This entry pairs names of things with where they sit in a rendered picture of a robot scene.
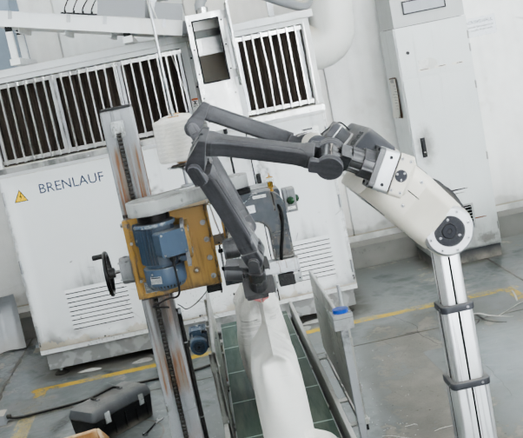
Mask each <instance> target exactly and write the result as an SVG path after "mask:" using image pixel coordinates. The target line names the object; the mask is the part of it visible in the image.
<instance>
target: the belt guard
mask: <svg viewBox="0 0 523 438"><path fill-rule="evenodd" d="M228 176H229V178H230V180H231V181H232V183H233V184H234V186H235V188H236V189H242V188H245V187H248V178H247V173H246V172H240V173H235V174H231V175H228ZM178 189H183V188H178ZM175 190H177V189H172V190H168V191H165V192H162V193H158V194H154V195H151V196H145V197H142V198H138V199H135V200H133V201H130V202H127V203H125V207H126V210H127V215H128V218H141V217H147V216H154V215H159V214H161V213H165V212H168V211H171V210H173V209H179V208H181V207H184V206H187V205H190V204H192V203H195V202H200V201H203V200H206V199H208V198H207V197H206V196H205V194H204V193H203V191H202V189H201V188H200V187H196V186H195V187H191V188H188V189H183V190H179V191H175Z"/></svg>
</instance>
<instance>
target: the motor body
mask: <svg viewBox="0 0 523 438"><path fill-rule="evenodd" d="M174 221H175V218H174V217H173V216H170V217H169V218H167V219H164V220H161V221H159V222H152V223H145V224H139V223H138V224H136V225H135V226H134V227H135V233H136V240H137V244H138V248H139V252H140V256H141V260H142V265H144V266H146V267H145V268H144V269H143V271H144V274H145V278H146V282H147V285H148V287H149V288H150V289H152V290H154V291H163V290H168V289H174V288H177V287H178V285H177V280H176V276H175V270H174V266H173V263H172V261H170V259H169V258H166V259H164V258H162V257H160V256H158V255H156V251H155V247H154V243H153V239H152V234H153V233H155V232H159V231H162V230H165V229H171V228H174V227H173V226H174ZM175 265H176V270H177V274H178V278H179V283H180V286H181V285H183V284H184V283H185V282H186V279H187V272H186V268H185V263H184V261H182V262H181V260H180V261H177V260H175Z"/></svg>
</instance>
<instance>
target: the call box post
mask: <svg viewBox="0 0 523 438"><path fill-rule="evenodd" d="M340 333H341V341H342V347H343V351H344V355H345V360H346V364H347V370H348V378H349V382H350V388H351V392H352V396H353V401H354V410H355V414H356V419H357V424H358V429H359V433H360V438H368V433H367V425H366V421H365V415H364V411H363V407H362V401H361V393H360V389H359V383H358V379H357V374H356V369H355V365H354V357H353V351H352V347H351V342H350V337H349V333H348V329H344V330H341V331H340Z"/></svg>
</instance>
